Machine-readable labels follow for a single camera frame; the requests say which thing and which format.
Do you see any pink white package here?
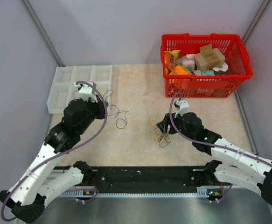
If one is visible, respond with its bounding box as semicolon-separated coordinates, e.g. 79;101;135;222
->
181;54;195;69

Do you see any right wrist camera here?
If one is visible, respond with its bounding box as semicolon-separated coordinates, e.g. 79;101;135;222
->
174;99;189;118

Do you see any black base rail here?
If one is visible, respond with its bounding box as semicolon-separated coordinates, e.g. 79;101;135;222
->
65;165;234;194

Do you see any yellow snack bag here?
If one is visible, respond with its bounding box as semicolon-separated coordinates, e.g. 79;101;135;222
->
164;50;180;72

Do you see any small open cardboard box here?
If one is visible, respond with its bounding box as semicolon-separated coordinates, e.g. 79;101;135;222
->
200;44;213;54

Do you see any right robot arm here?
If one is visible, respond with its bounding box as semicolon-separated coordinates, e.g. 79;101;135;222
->
156;112;272;206

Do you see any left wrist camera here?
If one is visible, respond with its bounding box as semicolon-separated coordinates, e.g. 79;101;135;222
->
74;82;97;103

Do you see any brown cardboard box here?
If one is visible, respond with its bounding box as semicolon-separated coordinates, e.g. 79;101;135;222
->
194;48;226;70

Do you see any orange snack packet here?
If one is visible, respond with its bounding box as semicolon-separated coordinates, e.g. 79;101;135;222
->
169;65;192;76

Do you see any white foam compartment tray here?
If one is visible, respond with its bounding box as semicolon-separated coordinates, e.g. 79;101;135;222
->
46;64;114;114

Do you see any red plastic shopping basket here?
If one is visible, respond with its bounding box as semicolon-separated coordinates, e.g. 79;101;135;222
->
160;34;253;98

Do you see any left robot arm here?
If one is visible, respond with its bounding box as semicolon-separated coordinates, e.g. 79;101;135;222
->
0;94;107;224

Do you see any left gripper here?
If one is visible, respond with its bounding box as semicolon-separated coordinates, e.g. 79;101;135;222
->
78;94;108;134

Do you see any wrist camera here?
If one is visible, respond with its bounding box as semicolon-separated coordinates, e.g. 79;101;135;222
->
74;82;97;103
174;99;189;118

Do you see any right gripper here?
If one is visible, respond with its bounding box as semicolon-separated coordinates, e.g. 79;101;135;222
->
157;110;195;141

